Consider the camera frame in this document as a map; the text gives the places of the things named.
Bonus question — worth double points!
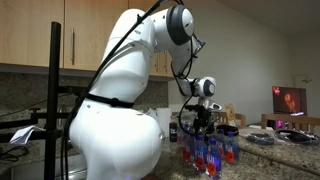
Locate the thin black cable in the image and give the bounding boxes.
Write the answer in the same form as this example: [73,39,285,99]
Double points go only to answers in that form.
[0,145,29,163]

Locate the white folded paper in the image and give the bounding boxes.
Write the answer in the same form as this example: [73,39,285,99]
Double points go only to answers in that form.
[9,124,46,146]

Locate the small plastic bag black cable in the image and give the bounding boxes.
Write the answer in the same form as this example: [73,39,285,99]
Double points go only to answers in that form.
[244,132,276,146]

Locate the tan paper bag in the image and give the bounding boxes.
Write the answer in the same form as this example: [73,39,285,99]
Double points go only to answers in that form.
[224,103,237,122]

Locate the black glasses case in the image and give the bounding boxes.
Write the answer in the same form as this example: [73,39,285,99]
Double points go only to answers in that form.
[215,124,240,137]

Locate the wooden wall cabinet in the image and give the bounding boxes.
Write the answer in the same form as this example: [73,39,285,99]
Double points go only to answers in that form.
[0,0,174,78]

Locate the black camera stand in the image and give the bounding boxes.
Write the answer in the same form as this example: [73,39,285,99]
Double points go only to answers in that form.
[0,21,88,180]

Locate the glowing television screen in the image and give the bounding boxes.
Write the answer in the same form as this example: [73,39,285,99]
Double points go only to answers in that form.
[271,85,308,117]

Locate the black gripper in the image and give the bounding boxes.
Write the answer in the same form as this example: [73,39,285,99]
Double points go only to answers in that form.
[193,105,216,135]

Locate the metal cabinet handle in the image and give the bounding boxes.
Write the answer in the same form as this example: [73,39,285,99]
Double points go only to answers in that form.
[70,27,76,66]

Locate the Fiji water bottle blue cap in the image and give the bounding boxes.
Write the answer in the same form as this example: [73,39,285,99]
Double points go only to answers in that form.
[180,123,196,164]
[224,131,240,165]
[205,138,223,179]
[216,129,228,161]
[193,134,208,173]

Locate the black can white print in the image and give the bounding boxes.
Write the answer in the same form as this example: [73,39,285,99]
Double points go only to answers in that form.
[168,121,179,143]

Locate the white crumpled paper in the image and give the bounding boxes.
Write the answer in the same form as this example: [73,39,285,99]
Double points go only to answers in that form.
[145,108,159,126]

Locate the narrow wooden chair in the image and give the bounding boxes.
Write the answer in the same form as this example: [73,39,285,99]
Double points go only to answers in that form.
[214,111,248,128]

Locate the large plastic bag black cable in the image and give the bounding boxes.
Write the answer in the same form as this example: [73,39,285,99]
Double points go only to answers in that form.
[273,128,320,146]

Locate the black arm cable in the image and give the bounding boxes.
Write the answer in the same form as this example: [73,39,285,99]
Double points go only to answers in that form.
[59,0,201,180]

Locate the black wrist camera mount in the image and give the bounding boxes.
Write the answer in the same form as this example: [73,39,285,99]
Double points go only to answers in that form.
[184,104,201,113]

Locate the white paper towel roll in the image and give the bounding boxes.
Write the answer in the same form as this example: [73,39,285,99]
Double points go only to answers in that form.
[156,107,173,134]

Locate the wide wooden chair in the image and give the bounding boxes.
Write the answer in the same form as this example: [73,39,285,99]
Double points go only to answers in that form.
[260,113,320,134]

